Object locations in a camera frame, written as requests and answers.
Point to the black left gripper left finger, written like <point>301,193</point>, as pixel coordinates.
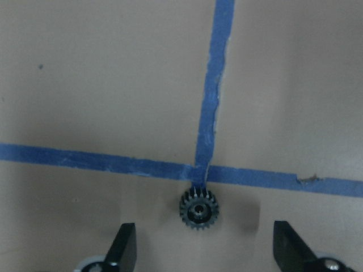
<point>122,255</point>

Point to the small black bearing gear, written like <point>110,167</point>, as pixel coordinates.
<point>198,208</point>

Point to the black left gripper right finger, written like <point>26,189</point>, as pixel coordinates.
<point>291,253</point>

